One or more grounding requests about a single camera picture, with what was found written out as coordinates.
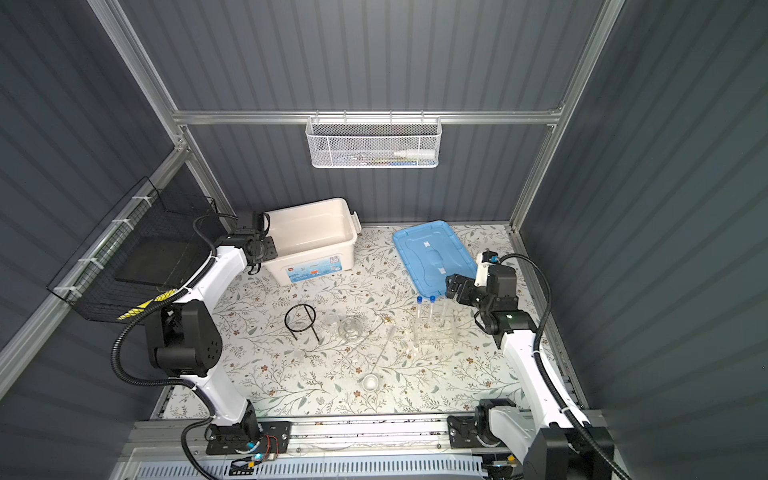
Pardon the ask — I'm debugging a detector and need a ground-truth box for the white plastic storage box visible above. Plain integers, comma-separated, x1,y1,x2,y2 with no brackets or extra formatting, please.
262,198,361,286

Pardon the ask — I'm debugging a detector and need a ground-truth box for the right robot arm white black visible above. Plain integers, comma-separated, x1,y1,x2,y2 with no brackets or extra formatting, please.
445,250,629,479

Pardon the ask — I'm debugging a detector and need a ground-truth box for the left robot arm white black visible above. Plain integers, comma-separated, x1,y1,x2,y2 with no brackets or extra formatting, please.
110,212,277,453

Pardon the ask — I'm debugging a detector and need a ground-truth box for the clear plastic tube rack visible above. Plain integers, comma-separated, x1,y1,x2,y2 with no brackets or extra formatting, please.
409,302,458,353

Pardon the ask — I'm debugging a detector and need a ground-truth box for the blue plastic box lid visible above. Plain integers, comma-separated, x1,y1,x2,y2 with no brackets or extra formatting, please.
393,220,477,298

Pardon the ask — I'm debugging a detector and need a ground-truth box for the yellow black striped tape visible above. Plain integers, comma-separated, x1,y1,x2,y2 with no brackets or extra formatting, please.
117,289,179,321

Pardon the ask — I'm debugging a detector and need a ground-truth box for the white bottle in basket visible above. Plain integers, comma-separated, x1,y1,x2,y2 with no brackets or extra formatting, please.
393,149,438,162

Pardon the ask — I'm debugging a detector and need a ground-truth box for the black wire wall basket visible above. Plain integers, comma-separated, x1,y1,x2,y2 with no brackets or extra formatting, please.
47,172,218,323

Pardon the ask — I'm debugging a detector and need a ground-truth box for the white wire mesh basket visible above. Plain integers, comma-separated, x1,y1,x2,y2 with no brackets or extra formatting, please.
305,117,443,169

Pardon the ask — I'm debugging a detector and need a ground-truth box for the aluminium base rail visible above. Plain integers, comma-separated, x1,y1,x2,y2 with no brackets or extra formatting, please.
110,410,631,480

